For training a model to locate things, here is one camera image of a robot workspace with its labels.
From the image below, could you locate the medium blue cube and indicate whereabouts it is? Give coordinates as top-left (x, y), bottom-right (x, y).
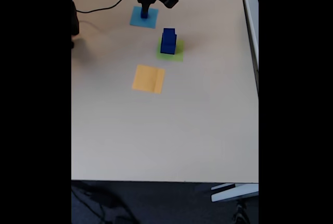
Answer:
top-left (161, 28), bottom-right (176, 45)

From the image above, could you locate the large blue cube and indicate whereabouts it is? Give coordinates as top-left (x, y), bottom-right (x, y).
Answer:
top-left (160, 34), bottom-right (178, 55)

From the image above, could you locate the blue paper square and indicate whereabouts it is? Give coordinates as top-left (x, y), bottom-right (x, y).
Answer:
top-left (129, 5), bottom-right (159, 29)

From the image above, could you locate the green paper square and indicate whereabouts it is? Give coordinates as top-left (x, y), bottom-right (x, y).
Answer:
top-left (155, 37), bottom-right (185, 63)

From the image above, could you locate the orange paper square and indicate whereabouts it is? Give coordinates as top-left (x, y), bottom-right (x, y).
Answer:
top-left (131, 64), bottom-right (166, 95)

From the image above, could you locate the white neighbouring desk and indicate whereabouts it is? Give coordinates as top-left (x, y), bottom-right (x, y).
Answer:
top-left (238, 0), bottom-right (259, 96)

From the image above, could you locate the white table foot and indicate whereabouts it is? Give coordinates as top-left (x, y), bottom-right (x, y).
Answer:
top-left (210, 182), bottom-right (259, 203)

